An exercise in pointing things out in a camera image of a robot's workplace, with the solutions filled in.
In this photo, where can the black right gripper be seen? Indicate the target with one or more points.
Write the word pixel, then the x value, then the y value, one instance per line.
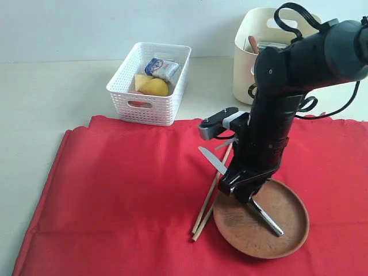
pixel 260 148

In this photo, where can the wooden chopstick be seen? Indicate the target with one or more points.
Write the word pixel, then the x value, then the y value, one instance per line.
pixel 201 222
pixel 216 178

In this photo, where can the yellow lemon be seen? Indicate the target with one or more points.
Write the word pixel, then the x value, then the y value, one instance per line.
pixel 156 86

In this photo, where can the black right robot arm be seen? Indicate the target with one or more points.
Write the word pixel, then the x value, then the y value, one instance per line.
pixel 337 54

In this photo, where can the red table cloth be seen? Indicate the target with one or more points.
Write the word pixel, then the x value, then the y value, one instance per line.
pixel 120 199

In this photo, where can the cream plastic bin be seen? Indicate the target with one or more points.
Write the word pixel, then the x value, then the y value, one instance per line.
pixel 258 22

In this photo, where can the stainless steel cup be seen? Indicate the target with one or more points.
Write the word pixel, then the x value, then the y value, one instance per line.
pixel 263 45

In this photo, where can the white woven plastic basket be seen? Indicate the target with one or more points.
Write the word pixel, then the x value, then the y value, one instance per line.
pixel 164 109

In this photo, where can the yellow cheese wedge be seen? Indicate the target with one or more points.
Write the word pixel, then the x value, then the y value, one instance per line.
pixel 140 80

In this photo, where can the red sausage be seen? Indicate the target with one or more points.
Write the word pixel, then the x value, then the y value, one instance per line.
pixel 138 104

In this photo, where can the white blue milk carton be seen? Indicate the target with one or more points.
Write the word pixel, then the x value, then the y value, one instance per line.
pixel 162 69

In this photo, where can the brown wooden spoon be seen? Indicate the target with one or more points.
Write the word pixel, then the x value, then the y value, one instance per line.
pixel 254 45

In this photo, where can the silver table knife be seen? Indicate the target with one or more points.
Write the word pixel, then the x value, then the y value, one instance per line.
pixel 221 168

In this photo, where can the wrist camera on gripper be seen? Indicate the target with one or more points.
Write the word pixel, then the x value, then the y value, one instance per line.
pixel 227 119

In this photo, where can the brown wooden plate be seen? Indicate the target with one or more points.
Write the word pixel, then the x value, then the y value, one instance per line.
pixel 244 230

